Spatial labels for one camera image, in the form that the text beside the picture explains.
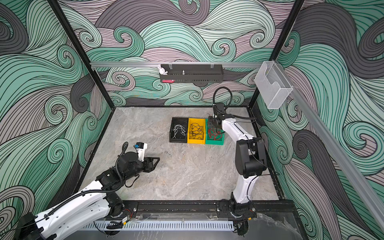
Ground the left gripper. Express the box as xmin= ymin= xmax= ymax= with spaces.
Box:
xmin=124 ymin=156 xmax=160 ymax=182

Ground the black cable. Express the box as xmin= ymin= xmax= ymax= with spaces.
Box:
xmin=188 ymin=122 xmax=206 ymax=141

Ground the white cable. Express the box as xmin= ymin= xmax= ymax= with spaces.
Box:
xmin=171 ymin=124 xmax=188 ymax=140

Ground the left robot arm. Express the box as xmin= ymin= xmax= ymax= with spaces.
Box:
xmin=13 ymin=142 xmax=160 ymax=240

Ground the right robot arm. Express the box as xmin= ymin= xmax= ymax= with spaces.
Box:
xmin=208 ymin=87 xmax=273 ymax=216

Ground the green plastic bin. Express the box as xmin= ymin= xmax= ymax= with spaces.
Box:
xmin=205 ymin=119 xmax=225 ymax=146

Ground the yellow plastic bin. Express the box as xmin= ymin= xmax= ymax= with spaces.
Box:
xmin=187 ymin=118 xmax=206 ymax=145

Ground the black plastic bin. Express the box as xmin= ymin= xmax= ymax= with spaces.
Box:
xmin=169 ymin=118 xmax=189 ymax=143

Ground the white rabbit figurine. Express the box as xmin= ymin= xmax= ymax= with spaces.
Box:
xmin=158 ymin=65 xmax=168 ymax=75

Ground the black wall shelf tray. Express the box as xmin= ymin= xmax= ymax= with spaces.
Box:
xmin=159 ymin=65 xmax=224 ymax=84

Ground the white slotted cable duct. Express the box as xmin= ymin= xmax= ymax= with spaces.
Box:
xmin=81 ymin=220 xmax=235 ymax=232

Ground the clear acrylic wall holder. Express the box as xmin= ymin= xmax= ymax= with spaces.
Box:
xmin=255 ymin=61 xmax=293 ymax=110

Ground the aluminium wall rail back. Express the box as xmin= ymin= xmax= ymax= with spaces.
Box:
xmin=90 ymin=61 xmax=262 ymax=69

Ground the aluminium wall rail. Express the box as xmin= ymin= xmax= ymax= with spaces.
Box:
xmin=90 ymin=61 xmax=262 ymax=69
xmin=274 ymin=61 xmax=384 ymax=229

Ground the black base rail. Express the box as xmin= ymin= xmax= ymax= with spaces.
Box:
xmin=118 ymin=200 xmax=296 ymax=219

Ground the aluminium wall rail right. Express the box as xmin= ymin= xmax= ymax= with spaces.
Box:
xmin=274 ymin=61 xmax=384 ymax=229

